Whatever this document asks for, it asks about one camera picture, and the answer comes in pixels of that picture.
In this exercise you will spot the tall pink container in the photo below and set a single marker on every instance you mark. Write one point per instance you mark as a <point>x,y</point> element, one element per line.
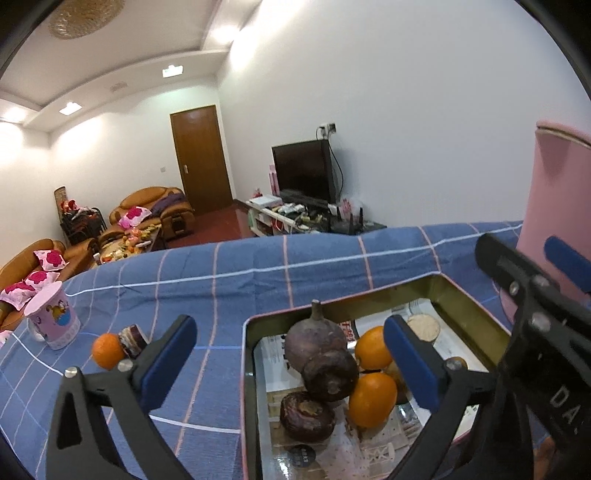
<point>558,194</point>

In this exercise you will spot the small brown round fruit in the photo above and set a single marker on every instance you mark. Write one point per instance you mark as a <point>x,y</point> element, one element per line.
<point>458,361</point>
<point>394,374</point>

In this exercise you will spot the brown leather armchair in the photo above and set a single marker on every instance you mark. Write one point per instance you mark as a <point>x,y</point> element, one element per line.
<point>152,217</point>

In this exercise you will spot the brown leather sofa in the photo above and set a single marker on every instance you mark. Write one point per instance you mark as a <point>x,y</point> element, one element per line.
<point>27,258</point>

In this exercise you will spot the pink floral cushion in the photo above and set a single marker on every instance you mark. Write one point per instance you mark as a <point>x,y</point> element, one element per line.
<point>49,258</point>
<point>135,214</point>
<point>18,294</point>
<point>40,279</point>

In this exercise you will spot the purple cloth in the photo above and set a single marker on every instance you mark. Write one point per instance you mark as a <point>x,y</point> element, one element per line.
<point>168,201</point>

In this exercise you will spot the pink cartoon mug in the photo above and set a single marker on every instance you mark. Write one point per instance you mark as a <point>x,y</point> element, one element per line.
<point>51,321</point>

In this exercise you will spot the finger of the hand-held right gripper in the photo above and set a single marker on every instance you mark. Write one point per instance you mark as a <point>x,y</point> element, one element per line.
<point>565,261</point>
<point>501,258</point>

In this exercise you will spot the pink gift bag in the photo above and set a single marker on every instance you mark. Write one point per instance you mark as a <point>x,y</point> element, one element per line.
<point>274,179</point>

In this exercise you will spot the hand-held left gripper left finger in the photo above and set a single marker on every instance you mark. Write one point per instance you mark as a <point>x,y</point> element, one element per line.
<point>168,364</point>

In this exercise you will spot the brown wooden door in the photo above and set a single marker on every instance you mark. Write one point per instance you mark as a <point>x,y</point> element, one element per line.
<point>201,159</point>

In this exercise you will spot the wall power socket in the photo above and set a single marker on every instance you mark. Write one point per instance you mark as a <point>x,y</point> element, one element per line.
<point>328,129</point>

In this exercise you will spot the black wifi router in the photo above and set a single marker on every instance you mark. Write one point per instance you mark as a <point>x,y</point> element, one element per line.
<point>353,221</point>

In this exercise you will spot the round gold ceiling lamp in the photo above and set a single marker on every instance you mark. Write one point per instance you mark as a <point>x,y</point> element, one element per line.
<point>87,16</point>

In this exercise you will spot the white flat device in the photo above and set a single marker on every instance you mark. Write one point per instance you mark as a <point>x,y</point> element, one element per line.
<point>265,201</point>

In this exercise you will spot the blue plaid blanket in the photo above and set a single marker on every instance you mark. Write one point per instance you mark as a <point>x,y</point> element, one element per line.
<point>231,286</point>

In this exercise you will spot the dark brown taro root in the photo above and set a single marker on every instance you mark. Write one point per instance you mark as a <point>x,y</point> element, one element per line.
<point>307,416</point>
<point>330,374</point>

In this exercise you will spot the square ceiling light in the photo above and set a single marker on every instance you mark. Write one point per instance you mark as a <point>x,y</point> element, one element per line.
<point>172,70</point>
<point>70,107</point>

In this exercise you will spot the small orange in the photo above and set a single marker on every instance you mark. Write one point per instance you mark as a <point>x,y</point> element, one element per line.
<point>371,347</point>

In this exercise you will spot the dark round beet with stem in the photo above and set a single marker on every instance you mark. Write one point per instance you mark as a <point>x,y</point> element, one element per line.
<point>314,339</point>

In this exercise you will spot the large orange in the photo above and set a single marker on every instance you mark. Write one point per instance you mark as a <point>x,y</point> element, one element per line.
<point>371,400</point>

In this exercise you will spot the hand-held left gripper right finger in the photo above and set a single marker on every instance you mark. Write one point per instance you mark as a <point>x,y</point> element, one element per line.
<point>411,364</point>

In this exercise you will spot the pink white plastic bag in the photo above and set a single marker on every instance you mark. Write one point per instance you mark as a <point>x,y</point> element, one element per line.
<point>348,204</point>

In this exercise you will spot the pink metal tin box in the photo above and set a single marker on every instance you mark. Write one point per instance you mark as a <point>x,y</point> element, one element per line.
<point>466,309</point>

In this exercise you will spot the white tv stand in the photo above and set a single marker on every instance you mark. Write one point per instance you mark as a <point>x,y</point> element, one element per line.
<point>268,217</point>

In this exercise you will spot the black television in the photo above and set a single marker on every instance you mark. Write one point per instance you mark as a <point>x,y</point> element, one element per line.
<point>302,170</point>

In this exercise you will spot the cluttered coffee table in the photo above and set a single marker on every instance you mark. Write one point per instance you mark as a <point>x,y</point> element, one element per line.
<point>131,242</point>

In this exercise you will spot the black cluttered rack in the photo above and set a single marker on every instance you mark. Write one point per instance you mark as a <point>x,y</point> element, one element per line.
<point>81,217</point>

